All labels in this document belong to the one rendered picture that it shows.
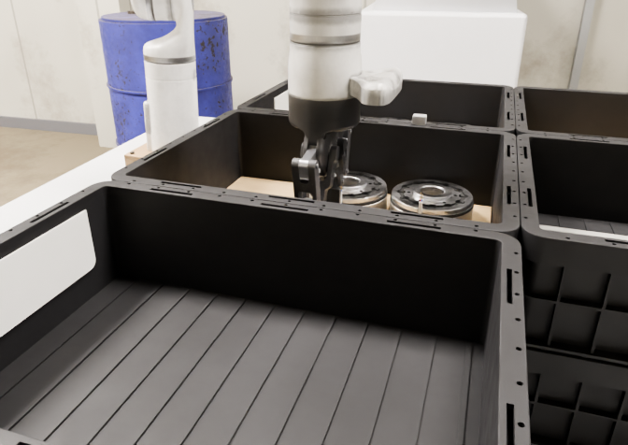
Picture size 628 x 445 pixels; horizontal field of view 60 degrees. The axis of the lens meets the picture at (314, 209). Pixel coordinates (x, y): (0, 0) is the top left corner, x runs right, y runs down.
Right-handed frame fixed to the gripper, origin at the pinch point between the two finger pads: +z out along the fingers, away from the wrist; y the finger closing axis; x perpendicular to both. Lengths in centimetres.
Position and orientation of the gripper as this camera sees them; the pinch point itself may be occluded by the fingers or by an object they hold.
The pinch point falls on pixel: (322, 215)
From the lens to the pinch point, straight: 61.9
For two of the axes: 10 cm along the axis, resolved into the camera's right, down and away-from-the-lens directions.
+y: -3.2, 4.0, -8.6
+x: 9.5, 1.4, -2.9
